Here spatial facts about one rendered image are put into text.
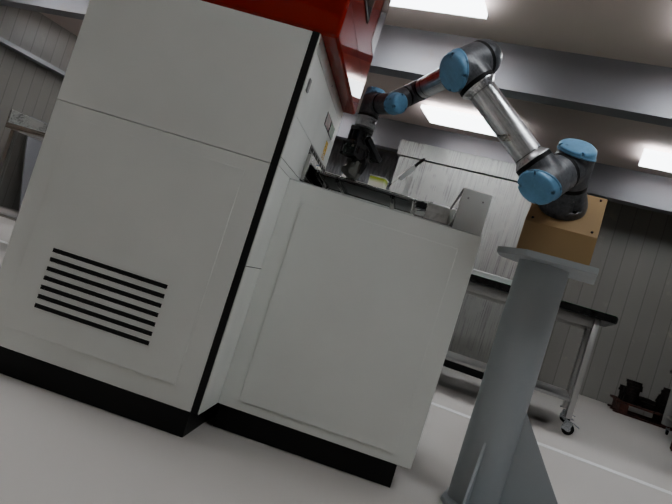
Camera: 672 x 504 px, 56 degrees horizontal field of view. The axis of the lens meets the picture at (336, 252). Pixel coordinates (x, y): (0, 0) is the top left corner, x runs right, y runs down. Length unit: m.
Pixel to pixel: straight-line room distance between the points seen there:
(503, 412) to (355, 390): 0.46
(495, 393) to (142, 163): 1.27
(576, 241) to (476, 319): 4.70
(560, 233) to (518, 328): 0.32
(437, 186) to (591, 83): 1.94
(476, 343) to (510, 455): 4.63
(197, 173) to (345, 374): 0.75
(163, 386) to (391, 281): 0.74
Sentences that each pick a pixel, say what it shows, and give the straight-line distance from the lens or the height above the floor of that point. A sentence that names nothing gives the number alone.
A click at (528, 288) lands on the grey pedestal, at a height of 0.71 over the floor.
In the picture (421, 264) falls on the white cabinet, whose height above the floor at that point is 0.68.
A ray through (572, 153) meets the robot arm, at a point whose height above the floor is 1.12.
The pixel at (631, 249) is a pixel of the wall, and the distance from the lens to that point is 9.82.
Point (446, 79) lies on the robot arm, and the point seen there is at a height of 1.23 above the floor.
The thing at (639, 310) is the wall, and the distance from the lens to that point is 9.75.
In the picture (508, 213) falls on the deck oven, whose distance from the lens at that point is 6.83.
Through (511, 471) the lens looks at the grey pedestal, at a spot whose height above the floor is 0.15.
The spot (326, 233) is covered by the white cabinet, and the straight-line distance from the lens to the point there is 1.99.
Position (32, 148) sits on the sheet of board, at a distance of 11.15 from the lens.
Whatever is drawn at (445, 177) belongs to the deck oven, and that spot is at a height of 1.92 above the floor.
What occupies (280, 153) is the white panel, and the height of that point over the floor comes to 0.85.
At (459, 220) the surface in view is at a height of 0.85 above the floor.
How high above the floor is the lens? 0.58
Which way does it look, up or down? 2 degrees up
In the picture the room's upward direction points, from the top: 18 degrees clockwise
